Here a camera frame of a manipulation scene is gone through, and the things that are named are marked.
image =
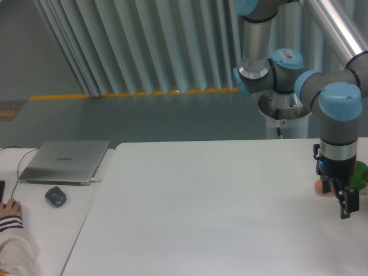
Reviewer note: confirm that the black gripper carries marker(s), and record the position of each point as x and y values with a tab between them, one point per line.
338	161

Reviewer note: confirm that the cream striped sleeve forearm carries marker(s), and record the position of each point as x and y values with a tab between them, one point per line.
18	250

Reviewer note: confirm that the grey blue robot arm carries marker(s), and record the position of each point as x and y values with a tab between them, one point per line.
335	99

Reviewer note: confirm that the green bell pepper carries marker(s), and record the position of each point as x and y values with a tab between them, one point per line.
358	180

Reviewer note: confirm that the person's hand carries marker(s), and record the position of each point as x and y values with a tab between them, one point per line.
11	211

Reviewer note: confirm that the brown egg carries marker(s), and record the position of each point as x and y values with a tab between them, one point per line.
318	187

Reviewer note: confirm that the folding white partition screen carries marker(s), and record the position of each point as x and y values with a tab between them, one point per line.
148	46

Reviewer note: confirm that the silver closed laptop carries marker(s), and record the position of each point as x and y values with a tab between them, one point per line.
65	162

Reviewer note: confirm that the black phone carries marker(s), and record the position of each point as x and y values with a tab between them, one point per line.
2	189

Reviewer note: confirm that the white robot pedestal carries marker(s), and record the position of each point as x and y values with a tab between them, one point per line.
285	116

